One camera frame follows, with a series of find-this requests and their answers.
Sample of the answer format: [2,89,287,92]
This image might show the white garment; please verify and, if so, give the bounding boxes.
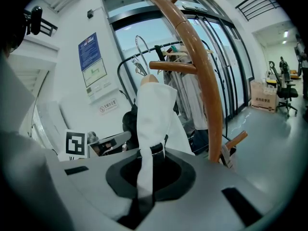
[115,80,195,222]

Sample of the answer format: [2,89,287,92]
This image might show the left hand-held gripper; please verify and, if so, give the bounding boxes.
[59,129,132,162]

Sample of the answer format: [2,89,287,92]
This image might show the black framed glass door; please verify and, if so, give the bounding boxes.
[103,0,256,120]

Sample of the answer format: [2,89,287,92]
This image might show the framed evacuation plan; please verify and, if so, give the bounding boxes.
[82,58,107,88]

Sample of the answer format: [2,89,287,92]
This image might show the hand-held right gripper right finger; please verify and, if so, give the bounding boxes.
[141,147,269,231]

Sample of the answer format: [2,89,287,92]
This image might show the no smoking sign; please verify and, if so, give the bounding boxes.
[98,98,119,116]

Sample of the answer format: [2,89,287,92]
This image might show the black metal railing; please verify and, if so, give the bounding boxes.
[235,0,282,21]

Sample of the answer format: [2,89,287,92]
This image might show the black office chair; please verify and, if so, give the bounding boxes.
[268,61,299,118]

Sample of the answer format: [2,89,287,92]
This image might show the black strap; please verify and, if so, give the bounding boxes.
[154,44,167,62]

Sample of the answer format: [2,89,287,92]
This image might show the person's white shirt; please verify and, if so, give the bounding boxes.
[0,53,63,231]

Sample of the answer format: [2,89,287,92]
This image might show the light grey zip jacket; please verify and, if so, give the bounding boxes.
[178,64,209,131]

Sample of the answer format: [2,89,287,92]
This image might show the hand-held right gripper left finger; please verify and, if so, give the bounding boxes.
[45,149,142,231]

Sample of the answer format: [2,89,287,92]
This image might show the printed cardboard box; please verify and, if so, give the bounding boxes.
[250,82,280,114]

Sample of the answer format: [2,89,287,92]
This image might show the blue wall poster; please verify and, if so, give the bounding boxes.
[78,32,101,72]

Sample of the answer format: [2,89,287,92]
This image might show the orange wooden coat stand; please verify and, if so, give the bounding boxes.
[115,0,248,165]

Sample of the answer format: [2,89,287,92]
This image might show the black garment rack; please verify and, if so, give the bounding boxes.
[117,39,212,139]

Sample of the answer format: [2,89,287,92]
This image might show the black backpack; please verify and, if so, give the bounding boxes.
[122,100,141,151]

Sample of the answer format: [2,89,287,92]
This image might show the black head-worn camera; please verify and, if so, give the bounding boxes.
[23,5,58,37]

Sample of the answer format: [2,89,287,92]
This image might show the dark grey jacket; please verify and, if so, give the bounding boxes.
[162,56,183,120]

